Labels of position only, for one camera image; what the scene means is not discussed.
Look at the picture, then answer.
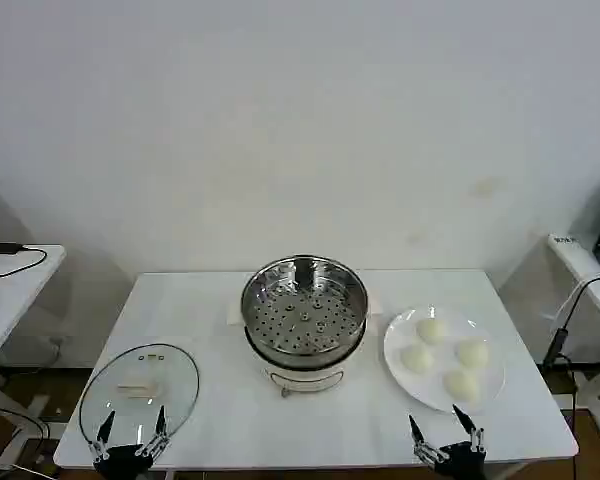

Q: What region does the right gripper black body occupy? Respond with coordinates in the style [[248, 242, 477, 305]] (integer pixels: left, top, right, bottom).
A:
[[431, 440, 487, 480]]

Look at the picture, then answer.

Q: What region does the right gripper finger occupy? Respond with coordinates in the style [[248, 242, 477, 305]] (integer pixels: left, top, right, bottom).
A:
[[408, 414, 447, 468], [452, 404, 488, 454]]

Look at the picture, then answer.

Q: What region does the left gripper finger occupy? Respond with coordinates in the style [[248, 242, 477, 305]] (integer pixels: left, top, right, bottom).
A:
[[90, 410, 117, 464], [134, 405, 171, 458]]

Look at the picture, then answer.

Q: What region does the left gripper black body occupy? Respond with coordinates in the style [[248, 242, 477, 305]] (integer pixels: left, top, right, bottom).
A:
[[93, 443, 155, 480]]

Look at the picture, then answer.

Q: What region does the white steamed bun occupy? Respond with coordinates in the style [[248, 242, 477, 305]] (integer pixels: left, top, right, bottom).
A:
[[400, 344, 435, 374], [454, 337, 491, 370], [416, 318, 447, 346], [442, 368, 482, 403]]

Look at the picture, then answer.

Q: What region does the glass lid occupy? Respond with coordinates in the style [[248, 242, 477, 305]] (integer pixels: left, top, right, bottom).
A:
[[78, 342, 201, 456]]

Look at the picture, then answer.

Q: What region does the white plate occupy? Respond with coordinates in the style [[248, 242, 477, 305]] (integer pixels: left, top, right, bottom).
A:
[[383, 304, 507, 415]]

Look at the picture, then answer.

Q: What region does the white electric cooker pot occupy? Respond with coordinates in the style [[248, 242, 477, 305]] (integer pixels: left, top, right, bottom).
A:
[[243, 324, 367, 400]]

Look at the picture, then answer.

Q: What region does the white side desk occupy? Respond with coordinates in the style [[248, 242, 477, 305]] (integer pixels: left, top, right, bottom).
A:
[[0, 243, 67, 471]]

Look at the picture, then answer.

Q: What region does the steel steamer basket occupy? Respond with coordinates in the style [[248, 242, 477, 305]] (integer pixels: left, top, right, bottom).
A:
[[240, 254, 369, 356]]

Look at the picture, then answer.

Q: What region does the white desk with laptop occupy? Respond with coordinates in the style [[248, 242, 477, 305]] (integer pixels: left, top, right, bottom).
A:
[[539, 233, 600, 437]]

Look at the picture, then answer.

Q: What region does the black floor cable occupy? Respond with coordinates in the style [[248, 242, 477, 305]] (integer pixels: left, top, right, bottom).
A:
[[0, 406, 52, 454]]

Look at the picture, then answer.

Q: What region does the black cable with adapter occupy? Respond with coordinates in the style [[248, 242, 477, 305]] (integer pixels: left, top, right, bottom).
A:
[[541, 276, 600, 480]]

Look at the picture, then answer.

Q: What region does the white cable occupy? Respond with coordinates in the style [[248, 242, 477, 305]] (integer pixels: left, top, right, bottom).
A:
[[551, 271, 600, 349]]

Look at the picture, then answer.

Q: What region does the black cable on desk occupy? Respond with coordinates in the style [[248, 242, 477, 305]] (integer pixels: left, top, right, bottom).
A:
[[0, 244, 48, 279]]

